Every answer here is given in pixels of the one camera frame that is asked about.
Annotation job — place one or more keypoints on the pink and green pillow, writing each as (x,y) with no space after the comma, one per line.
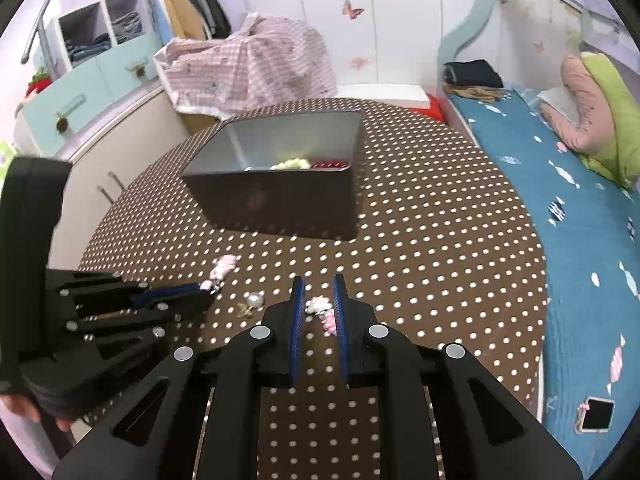
(615,110)

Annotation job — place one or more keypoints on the brown scarf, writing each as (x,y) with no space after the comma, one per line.
(475,94)

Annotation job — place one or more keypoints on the teal bunk bed frame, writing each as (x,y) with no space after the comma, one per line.
(470,25)

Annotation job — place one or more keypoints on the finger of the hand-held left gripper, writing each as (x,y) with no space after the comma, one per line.
(125,325)
(165,294)

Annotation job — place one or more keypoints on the dark brown box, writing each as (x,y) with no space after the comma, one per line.
(270,205)

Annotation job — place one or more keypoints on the folded light jeans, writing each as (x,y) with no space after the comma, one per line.
(125,22)

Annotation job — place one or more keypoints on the smartphone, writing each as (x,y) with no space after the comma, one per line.
(596,414)

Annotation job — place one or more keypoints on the red plush toy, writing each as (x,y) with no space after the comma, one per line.
(37,80)

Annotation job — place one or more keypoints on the curved metal handrail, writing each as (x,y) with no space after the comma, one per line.
(37,25)

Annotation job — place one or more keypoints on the purple cube shelf unit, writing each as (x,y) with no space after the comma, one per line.
(100,10)

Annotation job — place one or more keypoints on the folded blue jeans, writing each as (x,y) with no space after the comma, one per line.
(87,50)

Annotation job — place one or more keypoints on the red plastic stool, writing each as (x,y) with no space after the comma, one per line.
(435,110)

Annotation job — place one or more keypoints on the blue candy print bedsheet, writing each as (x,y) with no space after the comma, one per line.
(575,240)

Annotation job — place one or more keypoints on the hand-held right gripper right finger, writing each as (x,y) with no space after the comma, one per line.
(341,330)

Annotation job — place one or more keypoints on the person's left hand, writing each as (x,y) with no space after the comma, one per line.
(20,406)

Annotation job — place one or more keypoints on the teal drawer cabinet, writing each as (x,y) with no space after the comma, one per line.
(100,85)

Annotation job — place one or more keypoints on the pearl brooch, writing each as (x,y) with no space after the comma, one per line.
(255,300)

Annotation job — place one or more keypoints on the black white hair clip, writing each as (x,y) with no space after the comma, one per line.
(631,228)

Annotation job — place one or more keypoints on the green plastic item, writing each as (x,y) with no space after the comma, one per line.
(5,152)

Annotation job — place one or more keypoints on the red butterfly sticker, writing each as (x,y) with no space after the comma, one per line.
(352,10)

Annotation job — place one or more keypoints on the black folded clothes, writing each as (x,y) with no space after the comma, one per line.
(472,72)

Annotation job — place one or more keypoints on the cardboard box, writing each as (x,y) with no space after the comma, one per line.
(200,120)

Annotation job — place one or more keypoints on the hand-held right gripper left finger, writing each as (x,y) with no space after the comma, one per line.
(298,320)

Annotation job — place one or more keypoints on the dark hanging jackets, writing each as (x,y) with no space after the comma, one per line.
(210,5)

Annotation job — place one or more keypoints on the tan hanging garment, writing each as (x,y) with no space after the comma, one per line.
(180,10)

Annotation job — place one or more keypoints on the white pillow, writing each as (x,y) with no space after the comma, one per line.
(555,97)

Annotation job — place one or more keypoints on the white flat board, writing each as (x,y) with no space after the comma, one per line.
(380,94)

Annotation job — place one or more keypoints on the pink checked cloth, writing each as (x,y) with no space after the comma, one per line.
(250,70)

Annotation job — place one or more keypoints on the pink butterfly sticker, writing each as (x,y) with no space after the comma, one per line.
(357,63)

